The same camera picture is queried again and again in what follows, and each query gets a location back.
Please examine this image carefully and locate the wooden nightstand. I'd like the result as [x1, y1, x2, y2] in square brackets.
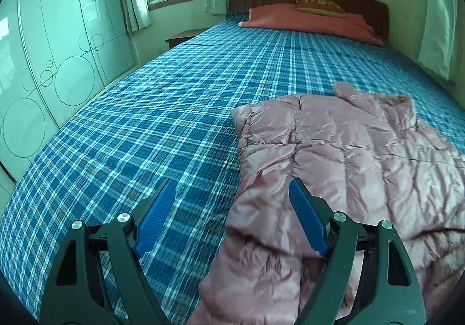
[165, 29, 209, 49]

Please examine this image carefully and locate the bed with blue plaid sheet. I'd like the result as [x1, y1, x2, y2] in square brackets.
[0, 9, 465, 325]

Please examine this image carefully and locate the pink puffer jacket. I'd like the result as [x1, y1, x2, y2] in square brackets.
[187, 82, 465, 325]

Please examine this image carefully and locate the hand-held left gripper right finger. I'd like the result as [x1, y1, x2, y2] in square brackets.
[289, 177, 426, 325]

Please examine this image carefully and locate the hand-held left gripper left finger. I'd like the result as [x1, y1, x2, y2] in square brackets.
[39, 178, 177, 325]

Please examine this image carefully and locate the small patterned pillow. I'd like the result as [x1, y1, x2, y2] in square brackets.
[294, 0, 346, 18]

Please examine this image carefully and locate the glass door wardrobe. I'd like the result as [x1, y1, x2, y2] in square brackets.
[0, 0, 140, 198]

